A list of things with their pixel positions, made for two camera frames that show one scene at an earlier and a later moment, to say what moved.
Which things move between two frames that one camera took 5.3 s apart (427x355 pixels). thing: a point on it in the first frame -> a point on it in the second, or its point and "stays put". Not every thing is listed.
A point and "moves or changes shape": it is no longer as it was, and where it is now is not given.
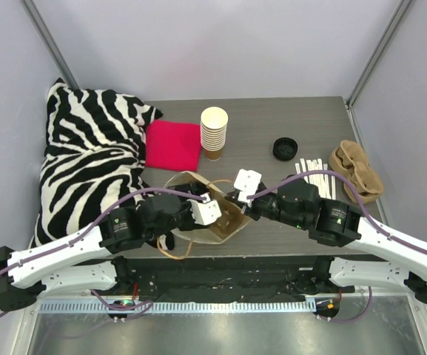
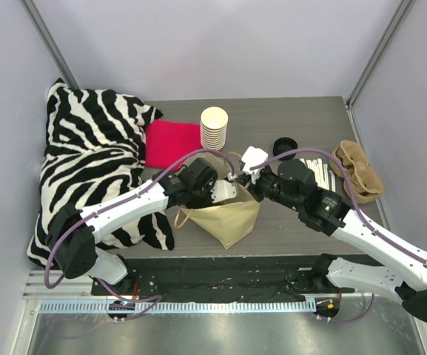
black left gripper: (197, 190) -> (206, 197)
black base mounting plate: (226, 279) stays put
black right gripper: (252, 210) -> (252, 186)
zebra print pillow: (93, 156) stays put
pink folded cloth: (172, 146) stays put
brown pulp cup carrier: (349, 160) stays put
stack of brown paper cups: (213, 122) stays put
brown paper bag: (232, 218) moves or changes shape
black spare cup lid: (285, 149) stays put
